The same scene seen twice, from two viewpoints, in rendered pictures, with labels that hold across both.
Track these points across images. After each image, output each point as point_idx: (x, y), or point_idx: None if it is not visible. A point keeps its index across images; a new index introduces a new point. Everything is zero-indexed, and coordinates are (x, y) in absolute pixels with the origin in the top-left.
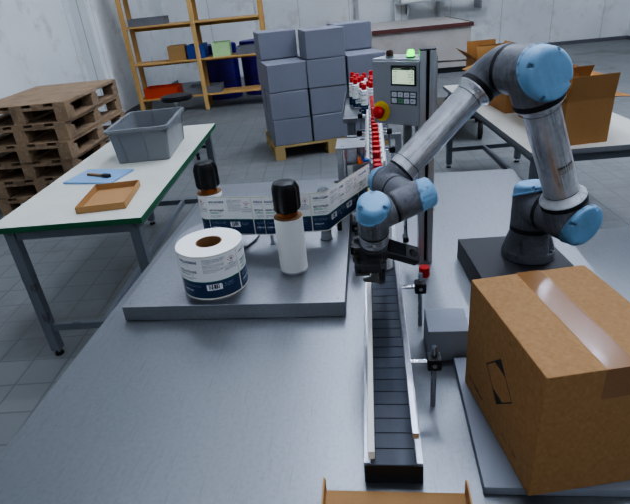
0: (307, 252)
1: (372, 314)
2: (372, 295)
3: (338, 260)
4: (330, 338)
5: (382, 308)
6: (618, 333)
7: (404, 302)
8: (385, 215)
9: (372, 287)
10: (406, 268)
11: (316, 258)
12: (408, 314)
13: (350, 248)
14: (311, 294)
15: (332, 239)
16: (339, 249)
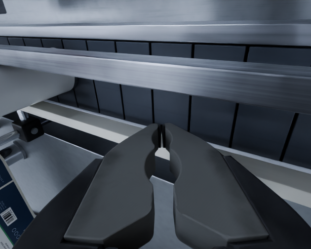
0: (57, 186)
1: (305, 158)
2: (184, 127)
3: (63, 153)
4: (309, 225)
5: (272, 116)
6: None
7: (174, 15)
8: None
9: (145, 117)
10: (43, 3)
11: (67, 182)
12: (243, 2)
13: (30, 141)
14: (171, 234)
15: (19, 143)
16: (36, 142)
